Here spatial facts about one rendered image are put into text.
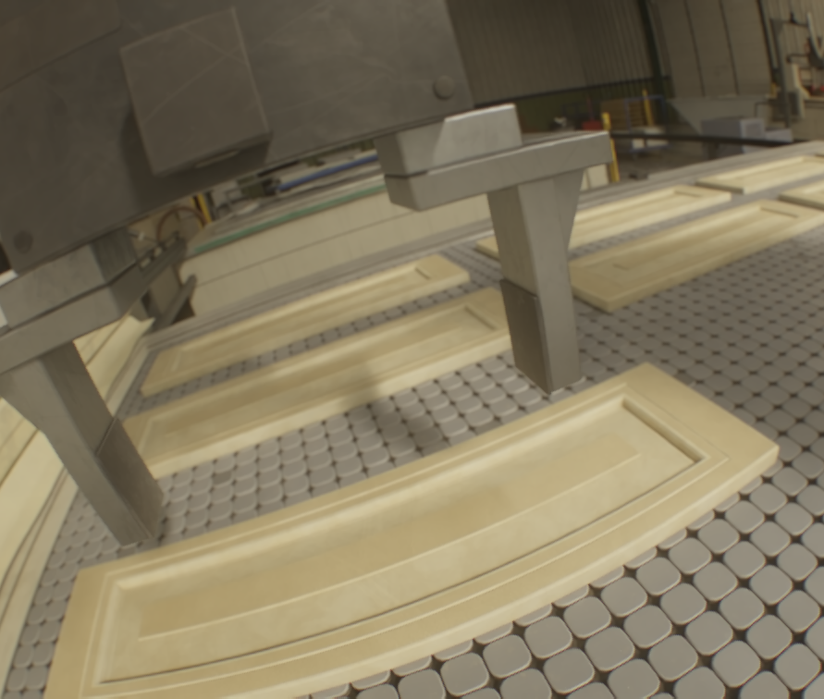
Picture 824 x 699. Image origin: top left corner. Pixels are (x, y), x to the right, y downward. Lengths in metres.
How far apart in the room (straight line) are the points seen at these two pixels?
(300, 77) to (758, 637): 0.39
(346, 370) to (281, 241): 3.08
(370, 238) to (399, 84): 3.58
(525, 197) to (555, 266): 0.05
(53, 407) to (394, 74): 0.25
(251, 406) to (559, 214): 0.51
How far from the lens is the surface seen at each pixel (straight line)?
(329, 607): 0.38
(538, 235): 0.29
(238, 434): 0.63
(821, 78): 10.12
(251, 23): 0.22
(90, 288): 0.27
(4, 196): 0.24
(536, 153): 0.28
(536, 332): 0.31
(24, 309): 0.29
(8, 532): 0.80
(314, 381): 0.67
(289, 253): 3.73
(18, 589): 0.68
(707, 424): 0.47
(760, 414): 0.52
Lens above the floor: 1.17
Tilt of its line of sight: 25 degrees down
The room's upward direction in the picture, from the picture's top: 16 degrees counter-clockwise
